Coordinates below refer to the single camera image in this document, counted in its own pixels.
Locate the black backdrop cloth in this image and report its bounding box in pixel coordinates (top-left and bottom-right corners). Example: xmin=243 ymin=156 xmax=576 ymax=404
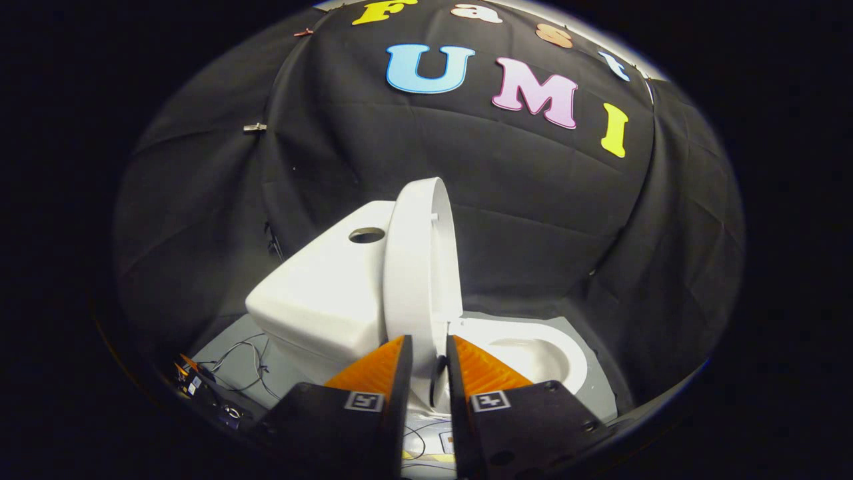
xmin=113 ymin=0 xmax=746 ymax=417

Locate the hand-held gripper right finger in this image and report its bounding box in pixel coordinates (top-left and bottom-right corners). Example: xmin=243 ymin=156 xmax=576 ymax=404
xmin=444 ymin=335 xmax=612 ymax=480

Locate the white toilet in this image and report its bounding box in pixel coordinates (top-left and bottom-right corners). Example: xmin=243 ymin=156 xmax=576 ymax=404
xmin=245 ymin=200 xmax=590 ymax=409

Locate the white toilet lid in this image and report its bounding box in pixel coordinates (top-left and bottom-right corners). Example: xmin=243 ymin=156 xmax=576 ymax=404
xmin=383 ymin=177 xmax=464 ymax=395

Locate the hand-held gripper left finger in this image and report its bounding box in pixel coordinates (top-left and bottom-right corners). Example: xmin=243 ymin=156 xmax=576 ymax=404
xmin=256 ymin=335 xmax=415 ymax=480

